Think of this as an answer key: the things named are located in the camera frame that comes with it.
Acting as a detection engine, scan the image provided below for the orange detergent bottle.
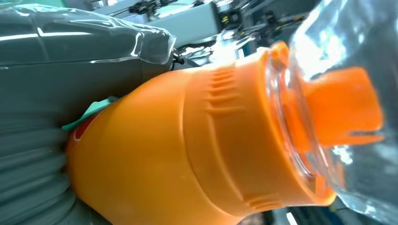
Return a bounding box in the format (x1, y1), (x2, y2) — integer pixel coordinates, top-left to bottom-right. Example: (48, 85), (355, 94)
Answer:
(62, 0), (398, 225)

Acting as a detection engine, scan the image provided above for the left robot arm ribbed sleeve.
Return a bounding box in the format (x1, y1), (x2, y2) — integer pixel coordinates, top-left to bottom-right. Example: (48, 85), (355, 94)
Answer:
(0, 119), (111, 225)

